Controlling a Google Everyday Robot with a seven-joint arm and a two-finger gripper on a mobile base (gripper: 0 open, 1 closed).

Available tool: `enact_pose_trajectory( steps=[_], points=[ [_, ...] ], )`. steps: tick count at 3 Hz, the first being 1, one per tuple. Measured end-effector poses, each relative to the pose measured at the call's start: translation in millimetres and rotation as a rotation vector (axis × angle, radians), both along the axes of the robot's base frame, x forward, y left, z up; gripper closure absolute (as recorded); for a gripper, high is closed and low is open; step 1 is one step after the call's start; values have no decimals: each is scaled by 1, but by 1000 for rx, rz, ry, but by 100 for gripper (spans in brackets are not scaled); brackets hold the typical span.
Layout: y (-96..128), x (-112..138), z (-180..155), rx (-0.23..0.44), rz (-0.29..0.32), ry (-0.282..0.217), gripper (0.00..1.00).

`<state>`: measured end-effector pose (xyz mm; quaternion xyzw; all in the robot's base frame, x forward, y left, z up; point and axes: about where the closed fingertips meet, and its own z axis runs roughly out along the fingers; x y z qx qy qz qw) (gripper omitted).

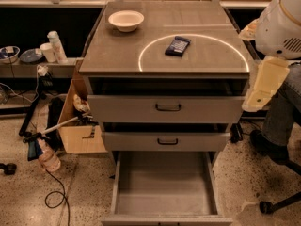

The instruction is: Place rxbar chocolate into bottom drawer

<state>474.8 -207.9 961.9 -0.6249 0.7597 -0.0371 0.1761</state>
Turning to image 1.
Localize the white paper cup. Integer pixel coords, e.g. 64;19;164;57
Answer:
40;43;56;63

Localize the black caster on floor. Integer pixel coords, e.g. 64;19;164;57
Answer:
0;163;17;175

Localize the black cable on floor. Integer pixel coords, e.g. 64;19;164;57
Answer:
43;169;71;226

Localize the cardboard box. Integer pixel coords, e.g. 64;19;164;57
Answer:
58;65;106;154

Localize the grey open bottom drawer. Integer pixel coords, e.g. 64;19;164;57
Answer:
102;152;232;226

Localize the white cylindrical canister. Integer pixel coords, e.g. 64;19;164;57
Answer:
47;31;68;64

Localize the person leg in jeans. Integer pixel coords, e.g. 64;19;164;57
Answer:
261;64;301;146

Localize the blue plate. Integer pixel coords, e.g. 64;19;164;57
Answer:
20;48;44;64

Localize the grey top drawer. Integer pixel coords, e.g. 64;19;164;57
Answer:
87;95;243;123

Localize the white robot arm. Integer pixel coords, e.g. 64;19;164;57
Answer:
239;0;301;112

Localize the grey middle drawer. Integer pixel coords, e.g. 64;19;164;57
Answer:
103;132;230;152

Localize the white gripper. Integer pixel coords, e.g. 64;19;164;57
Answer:
238;0;301;112

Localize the spray bottle with blue trigger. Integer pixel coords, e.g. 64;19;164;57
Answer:
23;133;61;172

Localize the bowl on left shelf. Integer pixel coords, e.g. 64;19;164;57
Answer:
0;46;20;64

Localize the white rod tool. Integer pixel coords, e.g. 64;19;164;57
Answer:
40;112;91;135

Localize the white paper bowl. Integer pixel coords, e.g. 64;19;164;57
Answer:
108;10;144;32

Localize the black bar leaning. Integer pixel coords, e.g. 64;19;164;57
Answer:
19;92;40;137

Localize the black shoe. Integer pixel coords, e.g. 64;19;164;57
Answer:
250;130;289;165

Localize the grey drawer cabinet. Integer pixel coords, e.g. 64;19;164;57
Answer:
78;0;261;226

